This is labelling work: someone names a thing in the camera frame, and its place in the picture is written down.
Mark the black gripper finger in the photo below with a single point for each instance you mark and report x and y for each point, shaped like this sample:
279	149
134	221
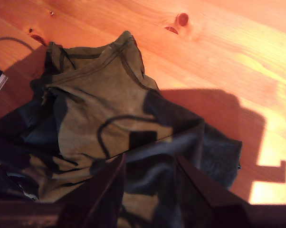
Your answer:
200	190
100	187

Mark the dark green underwear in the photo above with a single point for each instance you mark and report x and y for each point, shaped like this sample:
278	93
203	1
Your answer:
105	102

